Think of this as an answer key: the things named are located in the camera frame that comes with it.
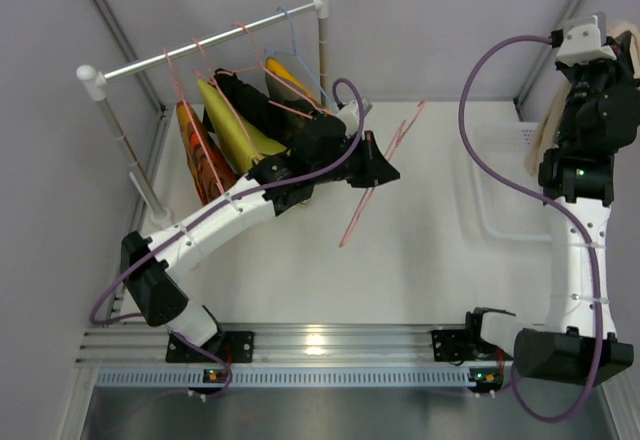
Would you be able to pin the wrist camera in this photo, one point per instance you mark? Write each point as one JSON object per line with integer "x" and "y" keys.
{"x": 349, "y": 114}
{"x": 583, "y": 40}

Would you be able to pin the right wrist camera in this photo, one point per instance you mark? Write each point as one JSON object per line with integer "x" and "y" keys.
{"x": 583, "y": 40}

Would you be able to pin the white metal clothes rack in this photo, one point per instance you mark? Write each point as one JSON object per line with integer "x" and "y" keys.
{"x": 95, "y": 83}

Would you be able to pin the orange camouflage trousers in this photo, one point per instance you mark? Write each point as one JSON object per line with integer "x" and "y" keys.
{"x": 228, "y": 177}

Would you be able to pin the yellow camouflage trousers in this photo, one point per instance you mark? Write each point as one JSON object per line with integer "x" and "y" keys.
{"x": 288, "y": 96}

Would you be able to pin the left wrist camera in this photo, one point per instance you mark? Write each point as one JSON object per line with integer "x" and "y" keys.
{"x": 349, "y": 114}

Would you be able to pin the pink hanger of beige trousers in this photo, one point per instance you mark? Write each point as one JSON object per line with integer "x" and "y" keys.
{"x": 396, "y": 140}

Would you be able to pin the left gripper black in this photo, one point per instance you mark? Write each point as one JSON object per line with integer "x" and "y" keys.
{"x": 357, "y": 158}

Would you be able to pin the light blue wire hanger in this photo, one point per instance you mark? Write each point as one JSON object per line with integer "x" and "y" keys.
{"x": 295, "y": 53}

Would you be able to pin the black trousers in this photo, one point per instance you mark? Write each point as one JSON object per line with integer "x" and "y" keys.
{"x": 259, "y": 110}

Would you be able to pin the lime green trousers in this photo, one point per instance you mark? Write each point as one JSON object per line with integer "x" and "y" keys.
{"x": 265, "y": 145}

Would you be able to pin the white plastic mesh basket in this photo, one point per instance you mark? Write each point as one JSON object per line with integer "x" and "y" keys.
{"x": 507, "y": 214}

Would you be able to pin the pink hanger of orange trousers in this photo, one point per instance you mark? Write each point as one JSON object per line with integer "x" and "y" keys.
{"x": 200, "y": 158}

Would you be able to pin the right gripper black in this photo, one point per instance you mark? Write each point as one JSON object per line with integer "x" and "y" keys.
{"x": 580, "y": 71}

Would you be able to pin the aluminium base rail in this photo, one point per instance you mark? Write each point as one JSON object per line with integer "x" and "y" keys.
{"x": 287, "y": 355}

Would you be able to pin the beige trousers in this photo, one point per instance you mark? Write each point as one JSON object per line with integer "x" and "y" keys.
{"x": 545, "y": 134}

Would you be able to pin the left rear frame post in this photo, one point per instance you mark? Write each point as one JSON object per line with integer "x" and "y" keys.
{"x": 127, "y": 51}

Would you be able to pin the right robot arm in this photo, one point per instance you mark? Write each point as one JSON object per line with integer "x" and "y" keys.
{"x": 578, "y": 342}

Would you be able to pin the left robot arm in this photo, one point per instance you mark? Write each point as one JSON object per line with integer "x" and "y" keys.
{"x": 152, "y": 266}

